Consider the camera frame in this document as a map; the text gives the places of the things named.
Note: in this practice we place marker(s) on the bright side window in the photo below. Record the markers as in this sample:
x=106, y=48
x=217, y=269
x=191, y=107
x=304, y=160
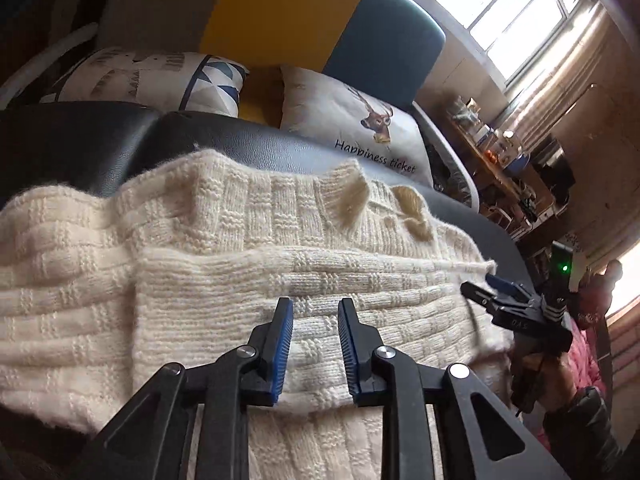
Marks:
x=627, y=295

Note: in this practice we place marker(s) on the clear container with oranges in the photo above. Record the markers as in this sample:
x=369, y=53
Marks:
x=492, y=154

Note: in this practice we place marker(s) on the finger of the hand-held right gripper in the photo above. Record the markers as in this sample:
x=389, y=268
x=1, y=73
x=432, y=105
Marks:
x=505, y=284
x=480, y=295

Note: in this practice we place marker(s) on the deer print pillow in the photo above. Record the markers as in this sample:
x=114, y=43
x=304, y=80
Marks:
x=320, y=110

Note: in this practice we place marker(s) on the beige patterned curtain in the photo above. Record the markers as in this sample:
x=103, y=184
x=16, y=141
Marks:
x=627, y=360
x=560, y=95

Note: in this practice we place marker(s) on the black television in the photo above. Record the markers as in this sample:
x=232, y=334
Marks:
x=555, y=170

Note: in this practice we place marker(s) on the cream knitted sweater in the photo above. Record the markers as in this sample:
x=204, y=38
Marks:
x=200, y=270

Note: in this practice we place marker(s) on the person's right hand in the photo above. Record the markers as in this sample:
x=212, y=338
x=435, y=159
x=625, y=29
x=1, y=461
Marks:
x=555, y=380

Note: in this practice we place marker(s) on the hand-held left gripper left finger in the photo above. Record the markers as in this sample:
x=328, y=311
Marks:
x=280, y=345

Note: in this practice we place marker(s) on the triangle pattern pillow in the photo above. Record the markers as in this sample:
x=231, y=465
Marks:
x=130, y=75

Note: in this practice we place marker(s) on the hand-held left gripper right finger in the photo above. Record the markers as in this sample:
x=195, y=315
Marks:
x=350, y=345

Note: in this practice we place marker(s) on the large window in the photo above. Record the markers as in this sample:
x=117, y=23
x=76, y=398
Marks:
x=500, y=0

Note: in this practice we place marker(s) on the blue chair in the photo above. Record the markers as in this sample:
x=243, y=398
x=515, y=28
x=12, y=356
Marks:
x=520, y=161

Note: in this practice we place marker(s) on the wooden desk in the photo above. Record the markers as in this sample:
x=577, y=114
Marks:
x=492, y=170

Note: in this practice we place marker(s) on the grey yellow blue sofa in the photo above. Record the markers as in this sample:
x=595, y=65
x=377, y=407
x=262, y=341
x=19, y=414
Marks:
x=280, y=10

